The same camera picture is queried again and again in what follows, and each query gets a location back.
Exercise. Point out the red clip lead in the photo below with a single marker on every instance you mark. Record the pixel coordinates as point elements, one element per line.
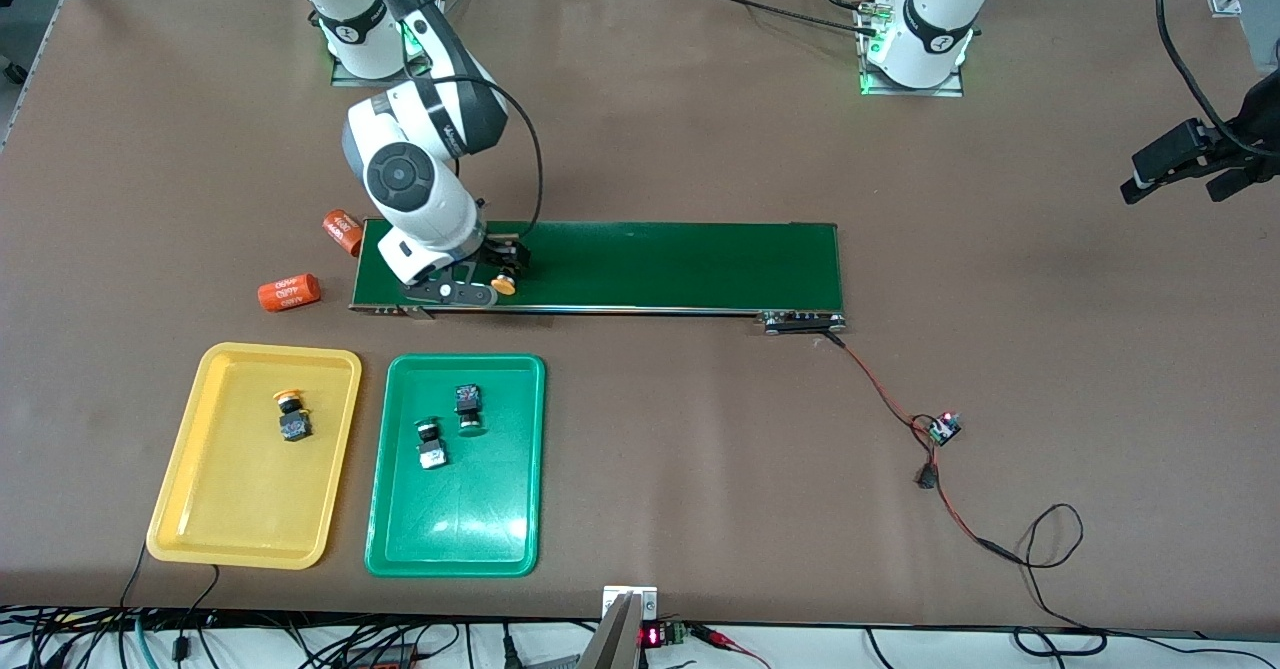
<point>720,637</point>

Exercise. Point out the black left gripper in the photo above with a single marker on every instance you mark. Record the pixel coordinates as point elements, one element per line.
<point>1243,135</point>

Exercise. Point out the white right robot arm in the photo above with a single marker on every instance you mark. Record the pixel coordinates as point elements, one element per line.
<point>430,209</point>

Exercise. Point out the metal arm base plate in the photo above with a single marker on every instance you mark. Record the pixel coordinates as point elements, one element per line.
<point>345,77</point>
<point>915,91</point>

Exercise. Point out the yellow plastic tray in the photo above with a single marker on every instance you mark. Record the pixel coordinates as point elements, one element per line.
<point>240,489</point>

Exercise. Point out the small controller circuit board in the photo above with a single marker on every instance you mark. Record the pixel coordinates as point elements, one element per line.
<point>944,429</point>

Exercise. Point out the orange 4680 battery cylinder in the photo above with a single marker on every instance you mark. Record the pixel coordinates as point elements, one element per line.
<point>289,293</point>
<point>342,232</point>

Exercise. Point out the green conveyor belt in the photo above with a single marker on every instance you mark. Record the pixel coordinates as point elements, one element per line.
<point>680,264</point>

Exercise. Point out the red digit display module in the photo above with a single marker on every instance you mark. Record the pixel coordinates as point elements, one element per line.
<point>655,636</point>

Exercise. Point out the green push button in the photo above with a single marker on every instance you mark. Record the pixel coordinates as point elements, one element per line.
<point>432,449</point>
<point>468,407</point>

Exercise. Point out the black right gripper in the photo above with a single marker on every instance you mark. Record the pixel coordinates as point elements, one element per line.
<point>503,253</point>

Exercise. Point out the green plastic tray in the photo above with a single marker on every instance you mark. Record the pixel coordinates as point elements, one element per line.
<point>470,509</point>

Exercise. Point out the silver mounting bracket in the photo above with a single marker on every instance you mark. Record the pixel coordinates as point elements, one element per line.
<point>645,597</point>

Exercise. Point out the grey camera stand beam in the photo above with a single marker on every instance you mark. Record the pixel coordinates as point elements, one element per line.
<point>612,644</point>

